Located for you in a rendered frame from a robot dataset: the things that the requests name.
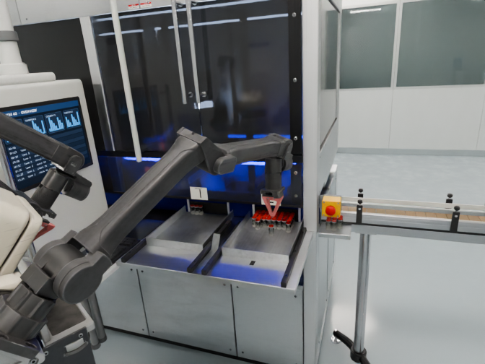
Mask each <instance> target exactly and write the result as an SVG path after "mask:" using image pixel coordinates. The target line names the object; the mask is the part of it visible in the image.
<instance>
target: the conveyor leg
mask: <svg viewBox="0 0 485 364"><path fill-rule="evenodd" d="M355 233H356V232H355ZM372 235H377V234H371V233H360V237H359V262H358V275H357V301H356V313H355V327H354V351H355V352H356V353H363V352H364V335H365V324H366V313H367V292H368V282H369V270H370V250H371V239H372Z"/></svg>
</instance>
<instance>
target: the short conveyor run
mask: <svg viewBox="0 0 485 364"><path fill-rule="evenodd" d="M359 192H360V193H358V197H347V196H342V198H341V200H342V202H341V215H342V216H343V224H351V231H352V232H356V233H371V234H378V235H393V236H401V237H409V238H423V239H431V240H439V241H453V242H461V243H475V244H484V245H485V212H483V211H472V210H462V209H473V210H484V211H485V206H482V205H471V204H453V199H451V198H452V197H453V194H451V193H449V194H447V197H449V198H448V199H446V202H445V203H437V202H426V201H404V200H392V199H371V198H363V194H362V192H363V189H362V188H359ZM363 202H368V203H379V204H368V203H363ZM389 204H400V205H410V206H421V207H410V206H399V205H389ZM431 207H442V208H444V209H441V208H431ZM452 208H453V209H452Z"/></svg>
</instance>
